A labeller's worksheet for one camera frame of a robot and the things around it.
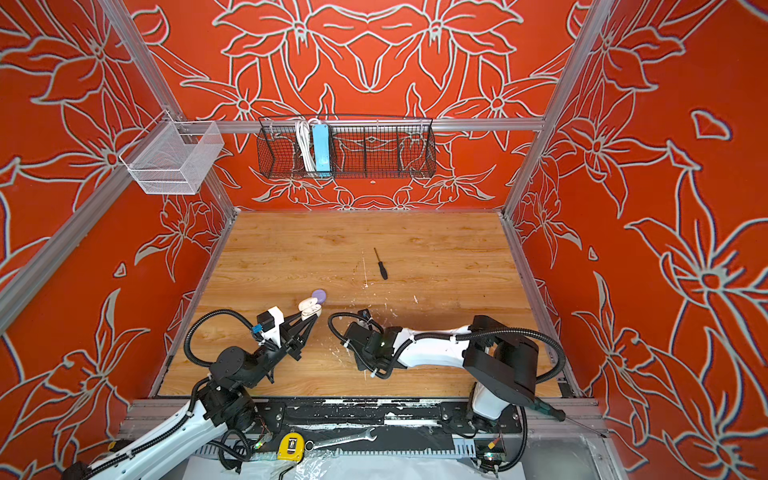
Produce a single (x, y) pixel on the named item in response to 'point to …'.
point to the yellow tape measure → (291, 447)
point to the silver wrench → (310, 444)
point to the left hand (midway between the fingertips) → (310, 313)
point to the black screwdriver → (381, 266)
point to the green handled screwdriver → (558, 414)
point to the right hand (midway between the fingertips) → (359, 355)
